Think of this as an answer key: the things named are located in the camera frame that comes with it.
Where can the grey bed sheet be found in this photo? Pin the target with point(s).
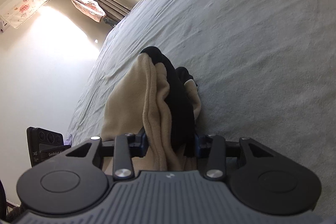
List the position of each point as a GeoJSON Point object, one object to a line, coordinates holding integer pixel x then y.
{"type": "Point", "coordinates": [265, 69]}

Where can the white wall calendar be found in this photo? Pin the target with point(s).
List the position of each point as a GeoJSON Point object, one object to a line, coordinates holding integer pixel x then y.
{"type": "Point", "coordinates": [17, 12]}

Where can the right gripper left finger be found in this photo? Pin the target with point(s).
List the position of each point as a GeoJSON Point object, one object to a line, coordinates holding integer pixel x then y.
{"type": "Point", "coordinates": [123, 149]}

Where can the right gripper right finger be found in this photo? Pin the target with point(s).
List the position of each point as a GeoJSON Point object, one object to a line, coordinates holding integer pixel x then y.
{"type": "Point", "coordinates": [212, 152]}

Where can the purple cloth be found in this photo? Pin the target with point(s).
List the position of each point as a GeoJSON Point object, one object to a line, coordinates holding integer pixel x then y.
{"type": "Point", "coordinates": [68, 140]}

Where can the beige black raglan sweatshirt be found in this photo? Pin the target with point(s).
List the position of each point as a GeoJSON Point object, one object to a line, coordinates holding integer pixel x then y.
{"type": "Point", "coordinates": [162, 100]}

